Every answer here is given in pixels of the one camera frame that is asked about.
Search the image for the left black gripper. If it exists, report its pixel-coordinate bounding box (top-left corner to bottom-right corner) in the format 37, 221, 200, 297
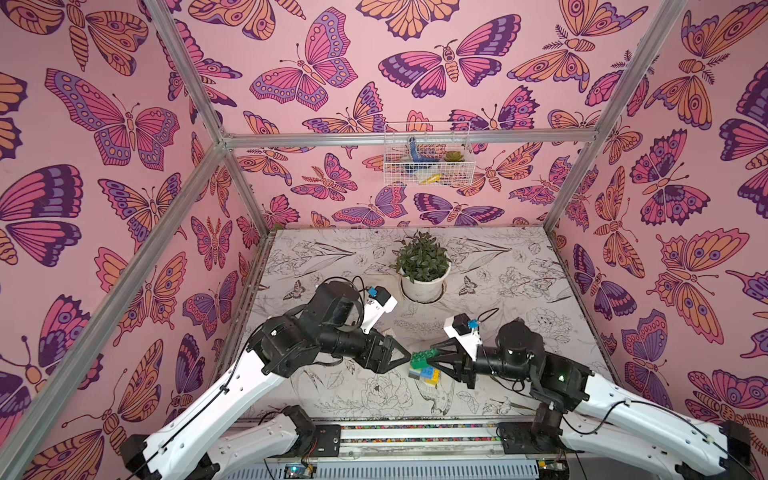
317, 325, 412, 374

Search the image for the dark green lego brick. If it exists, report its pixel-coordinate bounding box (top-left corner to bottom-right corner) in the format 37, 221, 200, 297
410, 348, 438, 370

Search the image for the blue lego brick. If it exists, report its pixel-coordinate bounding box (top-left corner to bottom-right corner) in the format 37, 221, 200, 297
408, 367, 434, 379

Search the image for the yellow lego brick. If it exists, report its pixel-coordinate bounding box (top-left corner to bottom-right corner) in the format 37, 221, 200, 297
422, 369, 440, 387

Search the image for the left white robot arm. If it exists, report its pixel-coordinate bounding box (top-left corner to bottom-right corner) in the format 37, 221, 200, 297
120, 277, 411, 479

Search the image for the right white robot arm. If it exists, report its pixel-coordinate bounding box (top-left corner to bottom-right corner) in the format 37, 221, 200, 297
428, 314, 756, 479

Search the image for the potted green plant white pot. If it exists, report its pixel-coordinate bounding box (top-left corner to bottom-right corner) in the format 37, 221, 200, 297
393, 231, 452, 304

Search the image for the blue toy in basket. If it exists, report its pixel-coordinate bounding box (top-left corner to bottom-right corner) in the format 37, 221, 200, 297
406, 137, 441, 174

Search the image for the left wrist camera white housing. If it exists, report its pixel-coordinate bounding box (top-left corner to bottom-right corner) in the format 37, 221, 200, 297
361, 286, 398, 334

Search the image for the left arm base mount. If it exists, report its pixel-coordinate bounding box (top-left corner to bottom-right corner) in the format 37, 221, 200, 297
258, 405, 342, 458

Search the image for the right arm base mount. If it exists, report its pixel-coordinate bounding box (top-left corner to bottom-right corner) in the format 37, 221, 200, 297
496, 403, 572, 455

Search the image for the white wire basket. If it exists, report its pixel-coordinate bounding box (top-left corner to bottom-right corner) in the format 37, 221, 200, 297
381, 130, 476, 189

